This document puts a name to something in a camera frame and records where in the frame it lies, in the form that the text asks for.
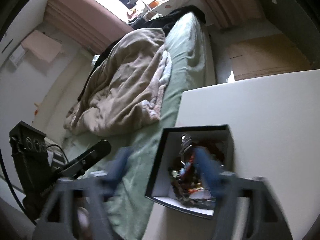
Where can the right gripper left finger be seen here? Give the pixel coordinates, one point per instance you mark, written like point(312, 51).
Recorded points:
point(59, 219)

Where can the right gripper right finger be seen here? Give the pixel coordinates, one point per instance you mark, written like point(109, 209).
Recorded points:
point(265, 219)

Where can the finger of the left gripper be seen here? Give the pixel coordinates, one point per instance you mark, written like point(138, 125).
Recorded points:
point(78, 166)

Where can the jewelry pile in box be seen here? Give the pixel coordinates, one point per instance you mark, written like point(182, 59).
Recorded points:
point(185, 179)

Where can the black jewelry box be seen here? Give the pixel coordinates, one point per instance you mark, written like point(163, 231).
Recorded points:
point(159, 188)

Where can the left hand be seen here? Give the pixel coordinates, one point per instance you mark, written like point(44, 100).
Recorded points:
point(83, 225)

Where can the green sheeted bed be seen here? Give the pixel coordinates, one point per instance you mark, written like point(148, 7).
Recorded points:
point(192, 67)

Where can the beige crumpled blanket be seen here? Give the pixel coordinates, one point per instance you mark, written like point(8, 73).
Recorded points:
point(125, 93)

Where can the black clothing on bed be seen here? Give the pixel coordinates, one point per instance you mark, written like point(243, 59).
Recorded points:
point(167, 22)

